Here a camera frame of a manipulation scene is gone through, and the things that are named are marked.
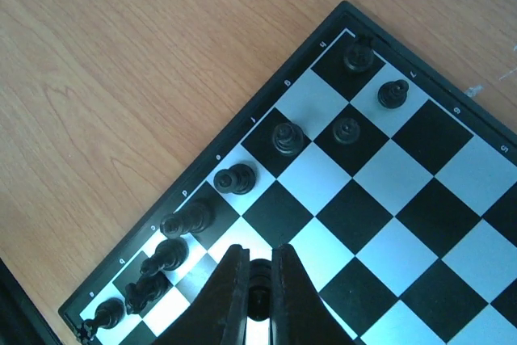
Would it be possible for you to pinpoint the black aluminium frame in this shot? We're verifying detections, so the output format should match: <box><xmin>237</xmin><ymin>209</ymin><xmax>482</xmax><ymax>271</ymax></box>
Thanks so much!
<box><xmin>1</xmin><ymin>261</ymin><xmax>61</xmax><ymax>344</ymax></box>

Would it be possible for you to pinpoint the black and white chessboard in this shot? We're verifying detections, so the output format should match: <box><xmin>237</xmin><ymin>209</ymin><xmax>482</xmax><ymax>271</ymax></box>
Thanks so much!
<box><xmin>58</xmin><ymin>2</ymin><xmax>516</xmax><ymax>344</ymax></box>

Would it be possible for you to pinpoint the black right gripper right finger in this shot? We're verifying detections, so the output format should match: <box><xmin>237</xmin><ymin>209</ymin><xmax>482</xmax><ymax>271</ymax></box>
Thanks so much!
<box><xmin>269</xmin><ymin>244</ymin><xmax>354</xmax><ymax>345</ymax></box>

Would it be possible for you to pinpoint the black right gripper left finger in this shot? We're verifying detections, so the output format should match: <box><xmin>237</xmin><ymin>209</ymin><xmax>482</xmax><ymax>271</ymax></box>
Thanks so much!
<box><xmin>154</xmin><ymin>244</ymin><xmax>250</xmax><ymax>345</ymax></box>

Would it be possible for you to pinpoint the black pawn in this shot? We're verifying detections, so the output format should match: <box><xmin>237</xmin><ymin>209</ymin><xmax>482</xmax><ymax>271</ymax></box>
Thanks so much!
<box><xmin>247</xmin><ymin>259</ymin><xmax>271</xmax><ymax>322</ymax></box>
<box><xmin>332</xmin><ymin>117</ymin><xmax>360</xmax><ymax>145</ymax></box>
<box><xmin>377</xmin><ymin>79</ymin><xmax>410</xmax><ymax>109</ymax></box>

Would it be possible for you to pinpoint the black rook piece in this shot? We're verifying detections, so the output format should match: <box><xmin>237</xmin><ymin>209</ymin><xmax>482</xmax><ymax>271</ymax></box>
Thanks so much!
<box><xmin>75</xmin><ymin>297</ymin><xmax>124</xmax><ymax>344</ymax></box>

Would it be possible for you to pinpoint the black chess piece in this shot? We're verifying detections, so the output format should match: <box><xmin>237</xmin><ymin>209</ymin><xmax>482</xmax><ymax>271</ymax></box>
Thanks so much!
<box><xmin>213</xmin><ymin>163</ymin><xmax>256</xmax><ymax>195</ymax></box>
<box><xmin>271</xmin><ymin>122</ymin><xmax>305</xmax><ymax>156</ymax></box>
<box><xmin>343</xmin><ymin>34</ymin><xmax>375</xmax><ymax>74</ymax></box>
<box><xmin>160</xmin><ymin>200</ymin><xmax>213</xmax><ymax>239</ymax></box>
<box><xmin>124</xmin><ymin>272</ymin><xmax>170</xmax><ymax>314</ymax></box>
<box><xmin>140</xmin><ymin>238</ymin><xmax>188</xmax><ymax>277</ymax></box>

